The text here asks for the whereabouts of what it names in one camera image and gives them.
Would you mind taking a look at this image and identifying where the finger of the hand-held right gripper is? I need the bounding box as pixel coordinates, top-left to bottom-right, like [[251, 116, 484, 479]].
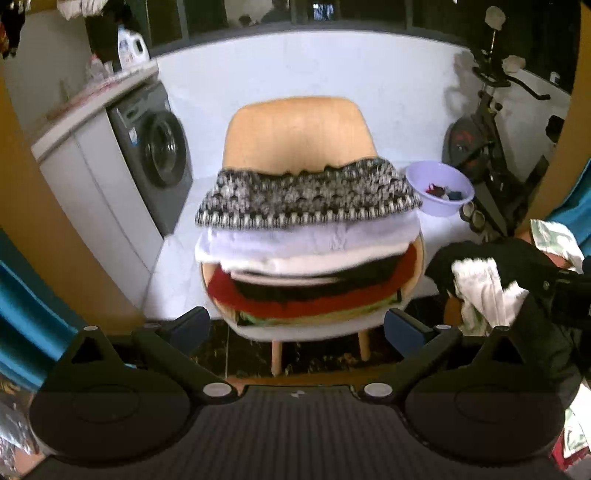
[[522, 272, 562, 302]]

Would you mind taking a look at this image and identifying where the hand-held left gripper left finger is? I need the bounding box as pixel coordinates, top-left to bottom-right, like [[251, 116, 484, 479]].
[[55, 306, 237, 403]]

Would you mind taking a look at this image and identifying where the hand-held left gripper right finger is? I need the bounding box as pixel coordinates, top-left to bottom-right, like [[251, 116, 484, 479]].
[[358, 307, 533, 403]]

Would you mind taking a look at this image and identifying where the white garment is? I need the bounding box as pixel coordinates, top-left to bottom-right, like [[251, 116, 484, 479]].
[[450, 257, 531, 338], [57, 0, 123, 20], [194, 213, 420, 268]]

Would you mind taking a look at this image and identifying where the black garment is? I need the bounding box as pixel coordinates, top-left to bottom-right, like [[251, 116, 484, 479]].
[[231, 251, 408, 302], [425, 237, 585, 408]]

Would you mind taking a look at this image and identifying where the black white patterned sweater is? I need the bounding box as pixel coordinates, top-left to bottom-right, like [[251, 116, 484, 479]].
[[194, 157, 424, 230]]

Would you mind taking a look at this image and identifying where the green white cloth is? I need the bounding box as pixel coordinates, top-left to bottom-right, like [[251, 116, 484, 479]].
[[529, 219, 585, 273]]

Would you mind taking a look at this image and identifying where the red folded garment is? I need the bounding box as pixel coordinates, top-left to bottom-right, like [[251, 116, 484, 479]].
[[207, 242, 419, 320]]

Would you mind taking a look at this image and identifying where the black folded garment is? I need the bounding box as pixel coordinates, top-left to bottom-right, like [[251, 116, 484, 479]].
[[231, 251, 408, 302]]

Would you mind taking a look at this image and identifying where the teal curtain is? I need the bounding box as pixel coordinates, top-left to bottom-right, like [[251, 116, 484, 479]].
[[549, 156, 591, 228], [0, 227, 82, 394]]

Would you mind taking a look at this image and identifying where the cream folded garment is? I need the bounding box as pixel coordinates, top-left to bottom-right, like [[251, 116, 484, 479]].
[[221, 251, 372, 283]]

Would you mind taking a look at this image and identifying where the white folded garment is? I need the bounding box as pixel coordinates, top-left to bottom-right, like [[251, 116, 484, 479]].
[[194, 213, 420, 268]]

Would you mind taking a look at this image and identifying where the purple plastic basin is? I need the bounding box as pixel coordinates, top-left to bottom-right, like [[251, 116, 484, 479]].
[[405, 161, 476, 218]]

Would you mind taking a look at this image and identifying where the colourful small pegs pile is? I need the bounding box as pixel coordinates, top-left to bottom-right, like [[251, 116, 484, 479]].
[[425, 182, 465, 200]]

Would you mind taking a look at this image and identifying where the black exercise bike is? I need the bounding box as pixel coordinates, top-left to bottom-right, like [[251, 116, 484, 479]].
[[442, 28, 570, 241]]

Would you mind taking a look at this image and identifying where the white cabinet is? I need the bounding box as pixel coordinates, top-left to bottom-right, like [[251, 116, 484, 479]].
[[30, 64, 165, 320]]

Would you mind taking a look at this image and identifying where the grey washing machine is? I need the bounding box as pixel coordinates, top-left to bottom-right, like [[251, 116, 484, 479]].
[[106, 80, 195, 239]]

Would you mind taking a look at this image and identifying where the shiny crumpled plastic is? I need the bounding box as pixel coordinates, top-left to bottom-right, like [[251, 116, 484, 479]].
[[0, 373, 41, 468]]

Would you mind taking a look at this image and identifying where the wooden chair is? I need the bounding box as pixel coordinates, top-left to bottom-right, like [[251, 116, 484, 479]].
[[198, 96, 426, 376]]

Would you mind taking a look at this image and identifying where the white detergent bottle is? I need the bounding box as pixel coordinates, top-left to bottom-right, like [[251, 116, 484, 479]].
[[117, 24, 151, 71]]

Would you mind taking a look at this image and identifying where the balcony window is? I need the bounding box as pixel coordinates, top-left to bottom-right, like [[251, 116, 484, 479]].
[[115, 0, 491, 52]]

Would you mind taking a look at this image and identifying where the hanging white garment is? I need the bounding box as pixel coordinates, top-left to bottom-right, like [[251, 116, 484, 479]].
[[57, 0, 123, 20]]

